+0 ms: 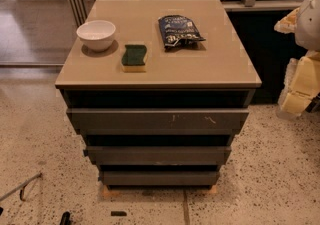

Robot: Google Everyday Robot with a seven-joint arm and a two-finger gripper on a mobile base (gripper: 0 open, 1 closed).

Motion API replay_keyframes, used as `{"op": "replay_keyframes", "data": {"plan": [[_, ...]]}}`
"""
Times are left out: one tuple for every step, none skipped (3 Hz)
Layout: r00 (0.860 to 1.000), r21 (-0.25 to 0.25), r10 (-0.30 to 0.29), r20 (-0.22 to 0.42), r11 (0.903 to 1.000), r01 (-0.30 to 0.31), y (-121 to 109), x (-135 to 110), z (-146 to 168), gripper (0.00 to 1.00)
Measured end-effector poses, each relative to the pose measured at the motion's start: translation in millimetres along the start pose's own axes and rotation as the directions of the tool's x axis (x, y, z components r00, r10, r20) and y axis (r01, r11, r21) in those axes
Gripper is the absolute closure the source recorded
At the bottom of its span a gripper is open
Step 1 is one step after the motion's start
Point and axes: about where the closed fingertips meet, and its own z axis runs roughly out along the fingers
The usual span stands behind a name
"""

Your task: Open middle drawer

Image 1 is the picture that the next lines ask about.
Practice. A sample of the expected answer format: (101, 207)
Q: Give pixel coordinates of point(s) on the grey top drawer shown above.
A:
(89, 121)

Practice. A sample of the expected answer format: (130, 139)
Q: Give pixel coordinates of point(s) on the grey bottom drawer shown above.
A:
(162, 178)

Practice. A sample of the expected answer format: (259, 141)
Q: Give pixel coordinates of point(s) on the dark blue snack bag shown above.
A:
(178, 30)

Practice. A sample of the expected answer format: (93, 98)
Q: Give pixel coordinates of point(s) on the black object at right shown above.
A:
(314, 105)

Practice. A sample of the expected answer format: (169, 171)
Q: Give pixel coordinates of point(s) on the green yellow sponge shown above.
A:
(134, 58)

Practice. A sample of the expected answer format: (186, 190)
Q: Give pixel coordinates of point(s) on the black object at floor edge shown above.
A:
(65, 220)

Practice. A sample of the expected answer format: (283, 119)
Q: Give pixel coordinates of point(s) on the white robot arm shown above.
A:
(307, 33)

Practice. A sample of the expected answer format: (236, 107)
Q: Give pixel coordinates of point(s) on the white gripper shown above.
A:
(310, 24)

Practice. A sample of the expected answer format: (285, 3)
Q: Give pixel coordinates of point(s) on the grey drawer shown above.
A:
(162, 178)
(159, 155)
(89, 121)

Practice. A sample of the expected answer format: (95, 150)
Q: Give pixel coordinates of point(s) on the small black floor block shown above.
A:
(118, 214)

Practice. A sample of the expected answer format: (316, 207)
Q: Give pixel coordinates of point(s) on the white ceramic bowl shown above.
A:
(97, 35)

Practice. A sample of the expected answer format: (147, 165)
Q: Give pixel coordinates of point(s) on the grey metal rod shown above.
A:
(21, 188)

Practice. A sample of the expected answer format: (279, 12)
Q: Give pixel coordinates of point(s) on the grey drawer cabinet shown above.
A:
(213, 74)

